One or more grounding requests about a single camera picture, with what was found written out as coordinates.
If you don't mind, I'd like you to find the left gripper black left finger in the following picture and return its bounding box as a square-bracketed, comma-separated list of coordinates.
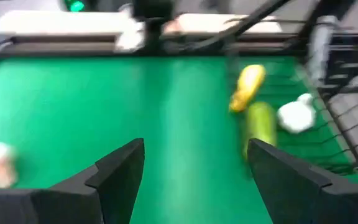
[0, 138, 146, 224]

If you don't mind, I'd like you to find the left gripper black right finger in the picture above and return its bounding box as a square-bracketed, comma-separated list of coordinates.
[246, 138, 358, 224]

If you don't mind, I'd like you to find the white garlic bulb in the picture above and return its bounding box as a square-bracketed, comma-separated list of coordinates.
[276, 92, 317, 135]

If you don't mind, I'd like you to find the light green vegetable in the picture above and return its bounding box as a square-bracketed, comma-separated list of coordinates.
[243, 101, 278, 160]

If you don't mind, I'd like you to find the green indicator light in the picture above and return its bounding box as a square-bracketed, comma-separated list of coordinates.
[63, 0, 87, 13]

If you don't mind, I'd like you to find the grey metal frame post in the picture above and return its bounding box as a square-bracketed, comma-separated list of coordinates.
[306, 14, 339, 86]

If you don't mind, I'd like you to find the black wire basket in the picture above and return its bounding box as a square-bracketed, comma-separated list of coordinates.
[191, 0, 358, 190]

